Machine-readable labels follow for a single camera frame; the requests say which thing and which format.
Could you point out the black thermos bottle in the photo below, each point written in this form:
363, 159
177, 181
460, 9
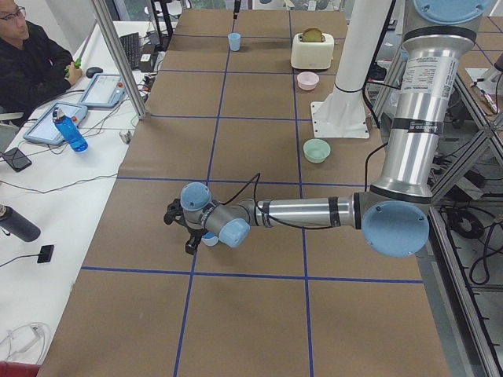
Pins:
17, 225

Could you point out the seated person in black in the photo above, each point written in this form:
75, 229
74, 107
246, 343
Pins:
34, 68

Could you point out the black keyboard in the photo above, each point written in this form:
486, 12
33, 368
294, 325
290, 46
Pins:
131, 47

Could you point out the black computer mouse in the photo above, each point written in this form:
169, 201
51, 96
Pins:
92, 71

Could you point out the cream toaster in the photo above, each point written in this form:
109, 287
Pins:
312, 55

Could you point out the blue water bottle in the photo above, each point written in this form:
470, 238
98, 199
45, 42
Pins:
69, 130

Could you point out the aluminium frame post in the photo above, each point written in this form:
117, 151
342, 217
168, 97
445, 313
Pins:
115, 48

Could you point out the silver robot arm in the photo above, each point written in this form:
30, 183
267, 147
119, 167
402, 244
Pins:
392, 213

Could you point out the pink bowl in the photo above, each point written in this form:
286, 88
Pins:
307, 80

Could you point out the small black square puck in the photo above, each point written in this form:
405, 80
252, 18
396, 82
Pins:
45, 254

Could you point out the green bowl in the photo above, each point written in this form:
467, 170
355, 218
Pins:
316, 150

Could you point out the white camera pillar base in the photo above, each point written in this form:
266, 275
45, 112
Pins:
342, 113

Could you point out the toast bread slice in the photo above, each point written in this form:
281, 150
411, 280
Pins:
312, 34

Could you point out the light blue cup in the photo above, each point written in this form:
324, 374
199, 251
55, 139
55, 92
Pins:
210, 239
234, 41

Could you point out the teach pendant far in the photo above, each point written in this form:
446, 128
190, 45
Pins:
103, 91

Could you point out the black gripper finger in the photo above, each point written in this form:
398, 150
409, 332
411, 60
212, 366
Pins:
236, 9
192, 244

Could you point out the black smartphone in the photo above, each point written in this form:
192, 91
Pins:
16, 159

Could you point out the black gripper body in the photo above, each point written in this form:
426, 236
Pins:
192, 238

